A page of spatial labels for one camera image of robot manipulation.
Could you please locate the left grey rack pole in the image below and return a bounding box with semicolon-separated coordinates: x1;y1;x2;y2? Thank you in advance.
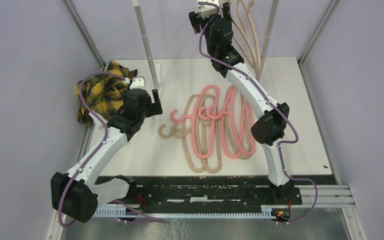
132;0;158;87

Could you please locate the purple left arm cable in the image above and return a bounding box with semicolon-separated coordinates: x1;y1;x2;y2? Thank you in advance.
58;73;130;228

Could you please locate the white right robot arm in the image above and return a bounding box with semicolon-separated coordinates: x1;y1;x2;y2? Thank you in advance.
188;0;293;204

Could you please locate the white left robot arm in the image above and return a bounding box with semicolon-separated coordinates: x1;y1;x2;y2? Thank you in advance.
50;88;163;223

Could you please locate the left white rack foot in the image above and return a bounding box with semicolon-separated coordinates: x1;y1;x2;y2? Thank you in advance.
152;62;163;121

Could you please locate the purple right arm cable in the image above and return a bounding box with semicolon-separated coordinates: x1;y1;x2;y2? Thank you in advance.
197;0;318;225

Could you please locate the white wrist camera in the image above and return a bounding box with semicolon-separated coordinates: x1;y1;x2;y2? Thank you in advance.
197;0;220;19
124;76;147;92

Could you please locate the white slotted cable duct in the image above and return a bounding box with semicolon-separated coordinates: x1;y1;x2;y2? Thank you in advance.
93;204;277;220

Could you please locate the pink hanger right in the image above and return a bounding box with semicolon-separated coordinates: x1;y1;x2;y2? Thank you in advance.
201;85;256;163

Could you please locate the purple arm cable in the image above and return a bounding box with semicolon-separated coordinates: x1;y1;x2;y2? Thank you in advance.
58;73;130;228
197;0;318;225

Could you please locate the right grey rack pole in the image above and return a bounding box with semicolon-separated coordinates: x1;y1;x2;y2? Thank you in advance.
256;0;280;81

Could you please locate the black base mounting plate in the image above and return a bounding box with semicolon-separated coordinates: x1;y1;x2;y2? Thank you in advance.
120;176;303;214

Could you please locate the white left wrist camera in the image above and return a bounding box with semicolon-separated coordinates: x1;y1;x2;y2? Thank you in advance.
124;76;147;92

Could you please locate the pink hanger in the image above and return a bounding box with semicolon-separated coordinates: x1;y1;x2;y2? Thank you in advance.
169;85;223;160
201;85;256;163

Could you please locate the beige hanger with left hook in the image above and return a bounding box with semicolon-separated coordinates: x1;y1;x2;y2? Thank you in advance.
157;101;223;174

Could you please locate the grey rack pole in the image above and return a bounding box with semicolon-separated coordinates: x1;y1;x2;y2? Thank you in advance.
132;0;158;87
256;0;280;81

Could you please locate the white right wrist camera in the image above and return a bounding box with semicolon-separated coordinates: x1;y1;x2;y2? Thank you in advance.
197;0;220;19

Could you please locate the beige hanger hung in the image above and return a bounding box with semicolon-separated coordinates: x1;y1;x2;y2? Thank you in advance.
235;0;263;80
232;0;260;71

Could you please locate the yellow plaid shirt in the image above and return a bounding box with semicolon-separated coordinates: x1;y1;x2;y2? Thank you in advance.
77;60;138;127

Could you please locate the pink hanger left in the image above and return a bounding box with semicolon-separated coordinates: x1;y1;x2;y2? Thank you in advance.
169;85;223;160

